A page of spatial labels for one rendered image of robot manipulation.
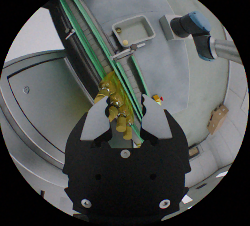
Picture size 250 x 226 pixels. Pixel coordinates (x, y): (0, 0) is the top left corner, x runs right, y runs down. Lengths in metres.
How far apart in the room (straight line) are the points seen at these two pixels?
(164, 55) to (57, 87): 0.65
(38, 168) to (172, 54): 0.85
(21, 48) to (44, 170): 0.33
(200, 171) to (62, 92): 6.50
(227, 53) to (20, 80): 0.66
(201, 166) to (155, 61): 6.31
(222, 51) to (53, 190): 0.71
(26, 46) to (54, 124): 0.28
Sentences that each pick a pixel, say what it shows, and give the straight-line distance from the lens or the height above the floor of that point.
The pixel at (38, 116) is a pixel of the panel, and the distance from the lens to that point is 0.24.
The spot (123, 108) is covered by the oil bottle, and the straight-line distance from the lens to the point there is 0.31.
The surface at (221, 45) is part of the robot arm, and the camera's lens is 0.44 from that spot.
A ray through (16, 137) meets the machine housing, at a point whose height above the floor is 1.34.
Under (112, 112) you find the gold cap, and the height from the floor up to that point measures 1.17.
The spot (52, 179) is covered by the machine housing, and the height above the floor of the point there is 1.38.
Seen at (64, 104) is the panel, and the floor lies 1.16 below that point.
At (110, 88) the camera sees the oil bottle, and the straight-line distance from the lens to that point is 0.27.
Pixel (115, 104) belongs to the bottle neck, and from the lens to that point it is 0.27.
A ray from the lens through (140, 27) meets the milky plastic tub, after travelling 0.61.
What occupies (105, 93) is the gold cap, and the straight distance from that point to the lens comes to 0.23.
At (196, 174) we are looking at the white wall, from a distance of 6.29.
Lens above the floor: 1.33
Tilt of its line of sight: 58 degrees down
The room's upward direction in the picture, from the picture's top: 178 degrees counter-clockwise
